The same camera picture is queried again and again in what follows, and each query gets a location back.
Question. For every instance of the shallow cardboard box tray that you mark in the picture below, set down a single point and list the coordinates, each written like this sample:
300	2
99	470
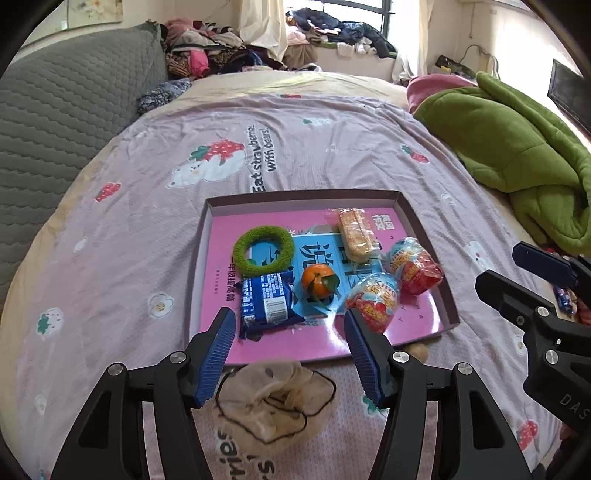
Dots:
300	196

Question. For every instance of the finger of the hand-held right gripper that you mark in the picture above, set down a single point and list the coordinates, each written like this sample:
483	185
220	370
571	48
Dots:
540	261
505	290

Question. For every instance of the blue floral cloth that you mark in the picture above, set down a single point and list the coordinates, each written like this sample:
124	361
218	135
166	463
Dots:
161	94

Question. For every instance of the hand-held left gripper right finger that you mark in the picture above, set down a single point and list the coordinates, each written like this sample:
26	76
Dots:
362	364

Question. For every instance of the window with dark frame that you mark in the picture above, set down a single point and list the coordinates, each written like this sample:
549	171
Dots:
360	9

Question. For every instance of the pile of mixed clothes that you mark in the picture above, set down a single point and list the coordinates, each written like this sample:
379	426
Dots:
207	50

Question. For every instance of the colourful candy packet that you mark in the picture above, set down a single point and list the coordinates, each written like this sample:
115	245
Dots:
565	300

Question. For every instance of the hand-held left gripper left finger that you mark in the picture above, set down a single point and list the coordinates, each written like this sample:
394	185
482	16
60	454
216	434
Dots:
214	360

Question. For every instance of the clear wafer snack packet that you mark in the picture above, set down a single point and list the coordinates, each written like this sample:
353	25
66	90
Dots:
355	235

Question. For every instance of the cream curtain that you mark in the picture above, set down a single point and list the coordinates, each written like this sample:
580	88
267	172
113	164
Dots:
263	27
415	46

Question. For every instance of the grey quilted headboard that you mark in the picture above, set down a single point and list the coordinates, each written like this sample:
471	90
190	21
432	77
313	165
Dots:
69	92

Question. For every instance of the floral wall picture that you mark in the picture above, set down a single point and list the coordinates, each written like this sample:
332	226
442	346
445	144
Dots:
94	5

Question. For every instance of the pile of dark clothes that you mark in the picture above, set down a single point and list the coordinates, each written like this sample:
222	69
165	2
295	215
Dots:
341	32

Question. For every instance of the walnut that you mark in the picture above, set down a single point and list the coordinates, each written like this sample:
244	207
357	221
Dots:
419	353

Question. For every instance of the red plastic egg toy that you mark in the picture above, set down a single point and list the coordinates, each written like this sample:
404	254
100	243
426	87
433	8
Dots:
374	300
415	267

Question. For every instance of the green fleece blanket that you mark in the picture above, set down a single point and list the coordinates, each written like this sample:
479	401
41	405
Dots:
508	138

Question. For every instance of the small pink cloth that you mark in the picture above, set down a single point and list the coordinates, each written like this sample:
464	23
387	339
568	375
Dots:
585	316

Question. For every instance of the blue snack packet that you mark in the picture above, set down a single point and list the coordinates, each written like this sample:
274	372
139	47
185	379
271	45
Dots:
268	300

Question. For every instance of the tangerine with leaves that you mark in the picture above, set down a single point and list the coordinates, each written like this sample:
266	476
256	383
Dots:
314	279

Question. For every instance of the beige cloth pouch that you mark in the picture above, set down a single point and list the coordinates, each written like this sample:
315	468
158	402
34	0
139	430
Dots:
277	397

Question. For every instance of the black television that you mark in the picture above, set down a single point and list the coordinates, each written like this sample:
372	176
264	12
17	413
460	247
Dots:
568	87

